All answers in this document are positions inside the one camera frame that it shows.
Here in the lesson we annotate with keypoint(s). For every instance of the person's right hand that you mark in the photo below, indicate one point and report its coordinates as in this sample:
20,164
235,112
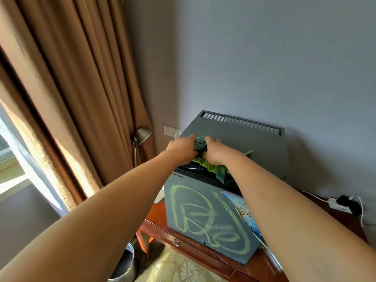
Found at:
220,152

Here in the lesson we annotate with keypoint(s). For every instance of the person's left hand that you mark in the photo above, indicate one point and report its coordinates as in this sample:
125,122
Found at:
182,149

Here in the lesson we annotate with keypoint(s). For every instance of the green blue cleaning cloth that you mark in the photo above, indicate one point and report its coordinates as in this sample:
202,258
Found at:
220,173

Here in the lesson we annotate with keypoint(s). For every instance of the grey mini fridge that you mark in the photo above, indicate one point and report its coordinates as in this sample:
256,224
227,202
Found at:
249,143

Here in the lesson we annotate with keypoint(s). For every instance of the person's left forearm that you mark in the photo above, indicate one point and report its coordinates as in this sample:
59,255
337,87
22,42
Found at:
88,232

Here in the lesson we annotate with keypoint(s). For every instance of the person's right forearm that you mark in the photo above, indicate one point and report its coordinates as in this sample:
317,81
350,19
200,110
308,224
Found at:
308,237

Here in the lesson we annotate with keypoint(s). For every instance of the grey metal lamp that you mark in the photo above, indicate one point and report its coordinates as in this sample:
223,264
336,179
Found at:
144,135

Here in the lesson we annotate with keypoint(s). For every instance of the brown curtain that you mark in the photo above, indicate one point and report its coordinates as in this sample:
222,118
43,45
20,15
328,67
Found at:
73,85

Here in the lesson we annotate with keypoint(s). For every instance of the round metal trash bin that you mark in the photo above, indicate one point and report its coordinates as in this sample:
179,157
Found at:
124,265

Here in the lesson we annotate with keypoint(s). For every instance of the black power adapter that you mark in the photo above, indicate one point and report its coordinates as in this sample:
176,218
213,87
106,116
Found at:
351,204

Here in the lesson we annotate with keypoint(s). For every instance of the white wall socket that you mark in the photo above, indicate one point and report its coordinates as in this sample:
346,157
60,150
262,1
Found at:
170,130

